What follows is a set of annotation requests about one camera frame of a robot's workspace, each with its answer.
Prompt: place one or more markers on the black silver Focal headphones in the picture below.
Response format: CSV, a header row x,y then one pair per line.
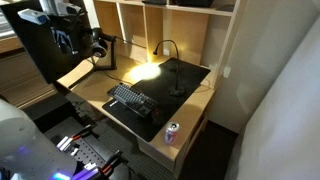
x,y
99,49

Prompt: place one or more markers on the black box on shelf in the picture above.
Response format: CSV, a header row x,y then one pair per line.
x,y
193,2

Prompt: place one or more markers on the black red computer mouse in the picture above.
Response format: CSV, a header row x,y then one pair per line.
x,y
157,116

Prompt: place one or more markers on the white wall outlet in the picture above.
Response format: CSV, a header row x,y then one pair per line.
x,y
227,72

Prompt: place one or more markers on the black desk mat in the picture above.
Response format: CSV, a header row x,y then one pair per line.
x,y
186,76

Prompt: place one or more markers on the black grey mechanical keyboard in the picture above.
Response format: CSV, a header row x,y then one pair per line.
x,y
133,99

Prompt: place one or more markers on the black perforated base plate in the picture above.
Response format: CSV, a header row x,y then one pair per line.
x,y
90,155

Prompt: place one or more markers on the flat black object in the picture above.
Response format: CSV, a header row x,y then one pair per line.
x,y
154,1

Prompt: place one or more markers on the light wooden shelf unit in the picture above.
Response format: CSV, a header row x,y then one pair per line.
x,y
190,33

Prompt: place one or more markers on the pink soda can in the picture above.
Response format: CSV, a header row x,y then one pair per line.
x,y
171,135

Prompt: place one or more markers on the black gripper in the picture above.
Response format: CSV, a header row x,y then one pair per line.
x,y
66,25

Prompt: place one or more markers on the light wooden desk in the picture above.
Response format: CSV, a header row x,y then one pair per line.
x,y
160,156

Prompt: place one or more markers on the black gooseneck desk lamp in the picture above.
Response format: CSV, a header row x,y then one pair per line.
x,y
176,91

